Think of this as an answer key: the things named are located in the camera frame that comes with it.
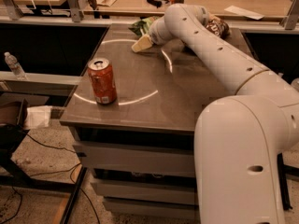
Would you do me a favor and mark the brown and yellow chip bag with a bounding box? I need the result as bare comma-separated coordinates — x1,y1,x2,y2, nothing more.
206,15,230,38

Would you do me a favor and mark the grey drawer cabinet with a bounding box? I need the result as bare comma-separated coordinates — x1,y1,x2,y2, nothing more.
59,22,253,221

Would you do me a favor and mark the orange soda can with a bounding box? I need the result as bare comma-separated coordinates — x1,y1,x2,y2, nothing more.
87,58,117,105

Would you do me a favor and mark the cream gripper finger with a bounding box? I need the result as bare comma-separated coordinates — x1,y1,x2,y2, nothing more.
132,34,153,52

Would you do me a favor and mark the white paper sheet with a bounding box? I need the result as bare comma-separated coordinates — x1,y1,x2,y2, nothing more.
225,6,263,20

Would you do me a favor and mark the black floor cable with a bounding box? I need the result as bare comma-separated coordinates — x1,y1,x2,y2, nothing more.
0,133,101,224

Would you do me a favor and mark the white paper on left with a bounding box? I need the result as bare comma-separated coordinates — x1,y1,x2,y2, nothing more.
96,0,117,7

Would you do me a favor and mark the green jalapeno chip bag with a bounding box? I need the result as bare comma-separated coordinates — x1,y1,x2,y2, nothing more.
129,16,158,36

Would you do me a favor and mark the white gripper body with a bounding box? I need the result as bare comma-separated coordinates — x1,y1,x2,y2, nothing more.
149,17,174,45

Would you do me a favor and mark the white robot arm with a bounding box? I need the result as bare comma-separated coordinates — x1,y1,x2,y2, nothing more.
132,3,299,224

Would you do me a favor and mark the clear plastic water bottle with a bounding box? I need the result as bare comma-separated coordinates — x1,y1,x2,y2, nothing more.
4,52,27,80

